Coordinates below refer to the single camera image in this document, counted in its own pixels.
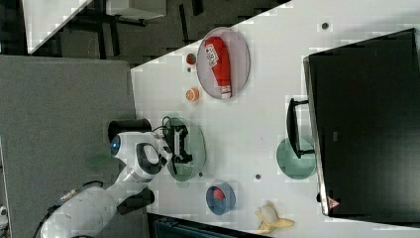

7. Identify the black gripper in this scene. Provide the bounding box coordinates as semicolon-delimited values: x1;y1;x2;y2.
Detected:
164;125;192;164

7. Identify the green plastic strainer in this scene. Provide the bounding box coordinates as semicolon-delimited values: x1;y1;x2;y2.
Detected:
162;117;206;183

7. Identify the orange slice toy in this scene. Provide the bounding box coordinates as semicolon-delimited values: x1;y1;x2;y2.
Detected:
185;87;200;102

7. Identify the red strawberry in bowl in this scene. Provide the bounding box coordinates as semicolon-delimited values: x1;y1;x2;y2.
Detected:
213;188;226;200

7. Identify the blue small bowl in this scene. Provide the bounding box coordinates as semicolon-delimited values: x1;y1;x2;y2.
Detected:
206;182;236;215

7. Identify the red ketchup bottle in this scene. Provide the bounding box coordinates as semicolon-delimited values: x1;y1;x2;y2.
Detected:
204;37;232;99

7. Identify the grey round plate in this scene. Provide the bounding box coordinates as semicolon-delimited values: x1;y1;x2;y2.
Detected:
196;27;251;100

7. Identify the peeled banana toy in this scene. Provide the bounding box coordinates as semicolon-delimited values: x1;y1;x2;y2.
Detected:
255;201;294;234

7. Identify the green plastic cup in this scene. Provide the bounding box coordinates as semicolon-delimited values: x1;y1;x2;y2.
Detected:
276;138;316;179

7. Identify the black toaster oven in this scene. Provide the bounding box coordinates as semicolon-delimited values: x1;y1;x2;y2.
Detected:
286;28;420;227

